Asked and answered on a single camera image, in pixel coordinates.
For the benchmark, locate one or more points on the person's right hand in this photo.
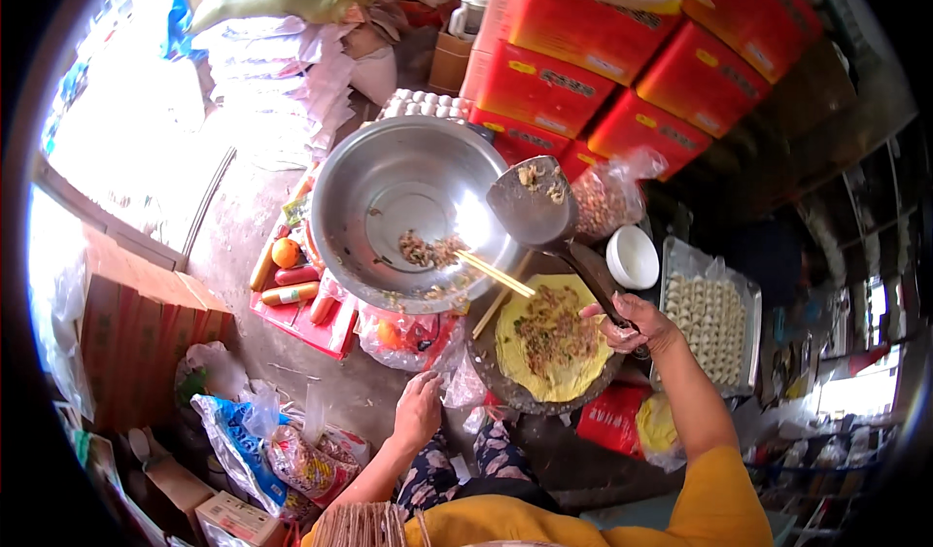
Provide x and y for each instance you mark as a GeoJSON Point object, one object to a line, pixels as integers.
{"type": "Point", "coordinates": [641, 325]}

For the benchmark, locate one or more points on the person's left hand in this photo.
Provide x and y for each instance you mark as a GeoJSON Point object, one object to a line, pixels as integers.
{"type": "Point", "coordinates": [418, 416]}

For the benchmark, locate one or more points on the person's left fingers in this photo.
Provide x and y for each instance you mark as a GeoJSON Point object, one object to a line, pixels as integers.
{"type": "Point", "coordinates": [424, 384]}

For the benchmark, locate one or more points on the person's right fingers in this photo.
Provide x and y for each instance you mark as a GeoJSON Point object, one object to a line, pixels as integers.
{"type": "Point", "coordinates": [618, 332]}

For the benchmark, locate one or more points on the crumpled clear plastic bag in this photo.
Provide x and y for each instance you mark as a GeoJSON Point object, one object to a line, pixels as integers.
{"type": "Point", "coordinates": [463, 387]}

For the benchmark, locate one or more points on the plastic bag with red contents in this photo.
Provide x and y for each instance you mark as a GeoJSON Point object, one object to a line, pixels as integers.
{"type": "Point", "coordinates": [408, 336]}

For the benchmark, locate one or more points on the minced filling on crepe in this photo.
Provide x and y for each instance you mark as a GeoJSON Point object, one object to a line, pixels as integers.
{"type": "Point", "coordinates": [558, 328]}

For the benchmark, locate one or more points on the round dark chopping board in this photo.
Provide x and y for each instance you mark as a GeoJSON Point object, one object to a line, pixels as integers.
{"type": "Point", "coordinates": [485, 372]}

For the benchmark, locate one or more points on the small white bowl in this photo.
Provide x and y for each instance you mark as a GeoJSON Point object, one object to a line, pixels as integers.
{"type": "Point", "coordinates": [633, 258]}

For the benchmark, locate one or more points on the person's legs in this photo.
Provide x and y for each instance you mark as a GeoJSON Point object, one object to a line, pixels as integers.
{"type": "Point", "coordinates": [430, 474]}

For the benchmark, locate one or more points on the tray of white dumplings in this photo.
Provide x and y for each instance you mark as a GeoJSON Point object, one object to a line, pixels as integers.
{"type": "Point", "coordinates": [711, 321]}

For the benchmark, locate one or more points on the wooden stick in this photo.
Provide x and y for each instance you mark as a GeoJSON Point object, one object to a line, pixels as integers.
{"type": "Point", "coordinates": [490, 314]}

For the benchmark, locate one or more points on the yellow egg crepe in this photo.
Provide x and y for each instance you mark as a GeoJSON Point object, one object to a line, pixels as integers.
{"type": "Point", "coordinates": [521, 372]}

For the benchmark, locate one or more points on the bagged stack of yellow crepes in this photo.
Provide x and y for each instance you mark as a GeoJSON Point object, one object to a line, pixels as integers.
{"type": "Point", "coordinates": [656, 427]}

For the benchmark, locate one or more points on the clear bag of peanuts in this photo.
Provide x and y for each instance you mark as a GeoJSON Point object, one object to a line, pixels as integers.
{"type": "Point", "coordinates": [601, 204]}

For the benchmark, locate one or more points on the flat red box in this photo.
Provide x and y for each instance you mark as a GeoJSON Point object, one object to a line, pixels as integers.
{"type": "Point", "coordinates": [306, 328]}

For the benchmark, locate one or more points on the pair of wooden chopsticks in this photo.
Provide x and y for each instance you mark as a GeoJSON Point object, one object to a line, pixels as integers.
{"type": "Point", "coordinates": [495, 274]}

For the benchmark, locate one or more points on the minced filling in bowl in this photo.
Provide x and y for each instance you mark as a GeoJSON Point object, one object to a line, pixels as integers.
{"type": "Point", "coordinates": [430, 250]}

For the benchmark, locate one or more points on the printed bag of beans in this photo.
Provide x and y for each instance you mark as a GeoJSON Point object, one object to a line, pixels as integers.
{"type": "Point", "coordinates": [313, 467]}

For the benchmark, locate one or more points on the bundle of bamboo sticks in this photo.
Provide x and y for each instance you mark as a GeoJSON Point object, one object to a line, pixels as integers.
{"type": "Point", "coordinates": [361, 525]}

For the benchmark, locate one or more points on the orange sausage with green label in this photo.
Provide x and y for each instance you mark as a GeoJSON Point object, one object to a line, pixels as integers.
{"type": "Point", "coordinates": [290, 294]}

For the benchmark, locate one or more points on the person's body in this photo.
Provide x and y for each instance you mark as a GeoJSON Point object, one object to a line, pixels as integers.
{"type": "Point", "coordinates": [510, 525]}

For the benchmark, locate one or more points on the red sausage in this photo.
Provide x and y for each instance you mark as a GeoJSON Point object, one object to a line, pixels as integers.
{"type": "Point", "coordinates": [296, 275]}

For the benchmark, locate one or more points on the orange fruit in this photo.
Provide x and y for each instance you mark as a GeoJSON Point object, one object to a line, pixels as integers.
{"type": "Point", "coordinates": [286, 252]}

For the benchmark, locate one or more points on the blue and white plastic bag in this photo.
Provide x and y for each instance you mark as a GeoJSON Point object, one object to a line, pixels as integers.
{"type": "Point", "coordinates": [233, 438]}

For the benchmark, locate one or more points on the large steel mixing bowl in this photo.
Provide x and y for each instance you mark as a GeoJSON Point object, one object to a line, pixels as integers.
{"type": "Point", "coordinates": [379, 182]}

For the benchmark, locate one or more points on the crumpled white plastic bag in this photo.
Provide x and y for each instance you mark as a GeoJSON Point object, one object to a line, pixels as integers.
{"type": "Point", "coordinates": [215, 372]}

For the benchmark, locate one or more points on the cluttered metal shelf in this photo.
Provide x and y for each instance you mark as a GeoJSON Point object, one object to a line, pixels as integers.
{"type": "Point", "coordinates": [824, 438]}

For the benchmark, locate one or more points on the small white printed carton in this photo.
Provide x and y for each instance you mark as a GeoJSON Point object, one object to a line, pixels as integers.
{"type": "Point", "coordinates": [237, 521]}

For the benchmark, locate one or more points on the stack of red cartons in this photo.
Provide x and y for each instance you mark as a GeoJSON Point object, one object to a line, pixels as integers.
{"type": "Point", "coordinates": [547, 88]}

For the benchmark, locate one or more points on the open cardboard box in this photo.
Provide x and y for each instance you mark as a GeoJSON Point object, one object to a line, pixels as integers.
{"type": "Point", "coordinates": [175, 489]}

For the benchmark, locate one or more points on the tray of white eggs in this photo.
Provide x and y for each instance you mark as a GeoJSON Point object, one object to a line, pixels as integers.
{"type": "Point", "coordinates": [426, 102]}

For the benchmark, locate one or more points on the large brown cardboard carton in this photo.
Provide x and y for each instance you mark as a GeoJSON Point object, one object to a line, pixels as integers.
{"type": "Point", "coordinates": [138, 328]}

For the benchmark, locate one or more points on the small brown cardboard box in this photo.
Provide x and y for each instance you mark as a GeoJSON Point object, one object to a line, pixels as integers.
{"type": "Point", "coordinates": [449, 62]}

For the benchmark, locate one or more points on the white plastic jug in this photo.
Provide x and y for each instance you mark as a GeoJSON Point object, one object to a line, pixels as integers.
{"type": "Point", "coordinates": [468, 15]}

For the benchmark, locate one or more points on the heap of white sacks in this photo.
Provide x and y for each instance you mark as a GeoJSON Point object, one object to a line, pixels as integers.
{"type": "Point", "coordinates": [270, 59]}

